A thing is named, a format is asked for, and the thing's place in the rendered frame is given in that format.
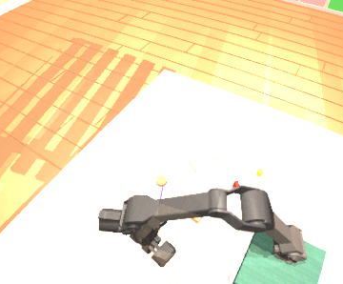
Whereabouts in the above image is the light wooden block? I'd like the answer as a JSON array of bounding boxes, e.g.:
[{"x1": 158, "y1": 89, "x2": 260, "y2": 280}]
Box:
[{"x1": 191, "y1": 217, "x2": 203, "y2": 224}]

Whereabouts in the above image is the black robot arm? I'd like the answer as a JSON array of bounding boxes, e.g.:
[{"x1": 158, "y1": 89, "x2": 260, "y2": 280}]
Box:
[{"x1": 98, "y1": 184, "x2": 308, "y2": 265}]

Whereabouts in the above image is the pale yellow round button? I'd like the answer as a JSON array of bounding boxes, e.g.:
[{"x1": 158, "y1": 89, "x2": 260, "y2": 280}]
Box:
[{"x1": 156, "y1": 176, "x2": 167, "y2": 187}]

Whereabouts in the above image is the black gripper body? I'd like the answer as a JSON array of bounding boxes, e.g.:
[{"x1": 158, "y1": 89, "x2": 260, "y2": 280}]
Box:
[{"x1": 131, "y1": 229, "x2": 176, "y2": 268}]

